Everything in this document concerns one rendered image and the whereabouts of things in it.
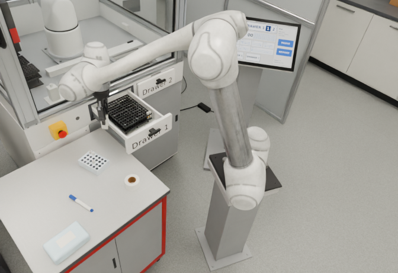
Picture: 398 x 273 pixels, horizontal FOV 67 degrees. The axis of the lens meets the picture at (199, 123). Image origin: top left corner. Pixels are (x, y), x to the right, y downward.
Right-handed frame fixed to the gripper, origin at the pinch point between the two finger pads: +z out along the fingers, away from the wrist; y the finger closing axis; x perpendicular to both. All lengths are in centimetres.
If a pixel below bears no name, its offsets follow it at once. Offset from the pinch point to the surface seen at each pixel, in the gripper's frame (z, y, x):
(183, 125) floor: 91, 106, -43
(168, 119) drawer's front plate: 2.9, 8.4, -30.9
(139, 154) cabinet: 60, 37, -11
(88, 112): 5.7, 13.7, 12.0
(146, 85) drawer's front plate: 2.9, 38.9, -16.2
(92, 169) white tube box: 15.0, -17.6, 3.5
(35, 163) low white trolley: 18.9, -12.6, 32.5
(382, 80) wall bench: 61, 169, -265
